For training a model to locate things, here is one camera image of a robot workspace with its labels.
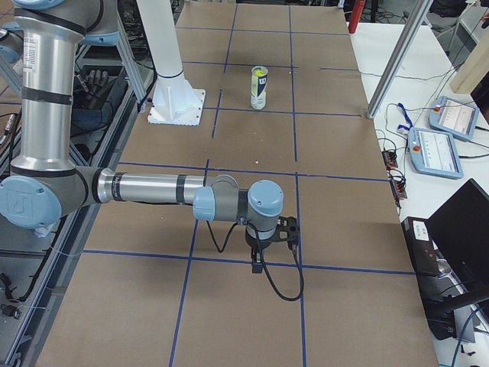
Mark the black computer box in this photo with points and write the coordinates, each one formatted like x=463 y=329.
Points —
x=433 y=272

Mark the teach pendant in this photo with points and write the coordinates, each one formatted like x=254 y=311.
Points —
x=455 y=117
x=434 y=153

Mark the lower teach pendant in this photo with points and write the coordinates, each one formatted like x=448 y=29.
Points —
x=434 y=153

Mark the upper teach pendant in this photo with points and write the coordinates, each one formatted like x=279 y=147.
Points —
x=455 y=117

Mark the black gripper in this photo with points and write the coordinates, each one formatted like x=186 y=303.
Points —
x=254 y=243

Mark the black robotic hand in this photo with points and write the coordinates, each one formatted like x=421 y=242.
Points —
x=92 y=89

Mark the clear tennis ball can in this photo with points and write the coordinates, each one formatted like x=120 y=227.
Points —
x=259 y=76

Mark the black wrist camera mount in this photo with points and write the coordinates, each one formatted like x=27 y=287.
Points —
x=288 y=230

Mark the wooden board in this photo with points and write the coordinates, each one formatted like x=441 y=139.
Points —
x=473 y=70

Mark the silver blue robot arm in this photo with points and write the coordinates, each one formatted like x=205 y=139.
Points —
x=44 y=185

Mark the aluminium frame post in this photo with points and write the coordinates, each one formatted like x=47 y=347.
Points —
x=405 y=39

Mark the black monitor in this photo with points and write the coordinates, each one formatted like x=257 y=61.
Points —
x=459 y=228

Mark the red fire extinguisher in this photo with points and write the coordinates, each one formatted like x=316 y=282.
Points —
x=356 y=16

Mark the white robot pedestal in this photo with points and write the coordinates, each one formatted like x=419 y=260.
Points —
x=175 y=101

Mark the brown cardboard table mat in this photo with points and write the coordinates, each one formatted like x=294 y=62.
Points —
x=285 y=108

